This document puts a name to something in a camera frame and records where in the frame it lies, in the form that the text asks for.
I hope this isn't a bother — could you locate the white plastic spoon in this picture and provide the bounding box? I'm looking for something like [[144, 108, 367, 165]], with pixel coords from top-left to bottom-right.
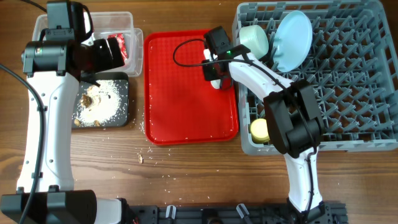
[[211, 79, 221, 89]]

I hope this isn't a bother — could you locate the black plastic tray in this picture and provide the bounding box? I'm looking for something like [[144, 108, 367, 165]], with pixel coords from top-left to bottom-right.
[[72, 72, 129, 129]]

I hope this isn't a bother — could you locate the yellow plastic cup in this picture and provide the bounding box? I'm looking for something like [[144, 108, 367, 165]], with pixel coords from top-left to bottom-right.
[[249, 118, 270, 144]]

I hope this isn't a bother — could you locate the light blue plate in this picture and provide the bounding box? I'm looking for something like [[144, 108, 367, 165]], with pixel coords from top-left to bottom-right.
[[273, 11, 313, 72]]

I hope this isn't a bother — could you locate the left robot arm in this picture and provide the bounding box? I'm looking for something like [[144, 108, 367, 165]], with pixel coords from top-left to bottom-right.
[[1, 1, 134, 223]]

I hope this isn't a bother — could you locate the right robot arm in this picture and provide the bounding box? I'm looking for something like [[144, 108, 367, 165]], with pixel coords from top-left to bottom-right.
[[203, 26, 324, 223]]

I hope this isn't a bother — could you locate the red sauce packet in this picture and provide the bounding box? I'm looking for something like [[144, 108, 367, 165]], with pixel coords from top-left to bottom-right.
[[108, 33, 128, 61]]

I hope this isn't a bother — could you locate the red serving tray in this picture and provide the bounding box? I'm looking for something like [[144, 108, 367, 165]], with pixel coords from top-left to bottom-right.
[[144, 30, 239, 146]]

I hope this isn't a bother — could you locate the black mounting rail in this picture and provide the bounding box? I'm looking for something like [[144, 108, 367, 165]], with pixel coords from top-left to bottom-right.
[[131, 203, 348, 224]]

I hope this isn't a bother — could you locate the mint green bowl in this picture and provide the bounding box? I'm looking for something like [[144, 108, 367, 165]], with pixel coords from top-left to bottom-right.
[[239, 25, 269, 59]]

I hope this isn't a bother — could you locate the grey dishwasher rack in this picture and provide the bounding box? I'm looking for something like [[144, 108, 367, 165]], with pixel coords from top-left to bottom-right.
[[232, 1, 397, 152]]

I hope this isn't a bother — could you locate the food waste pile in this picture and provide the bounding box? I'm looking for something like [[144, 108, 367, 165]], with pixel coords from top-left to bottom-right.
[[72, 80, 121, 128]]

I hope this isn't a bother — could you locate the clear plastic bin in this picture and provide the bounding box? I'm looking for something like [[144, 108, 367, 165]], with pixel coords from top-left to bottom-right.
[[30, 11, 144, 78]]

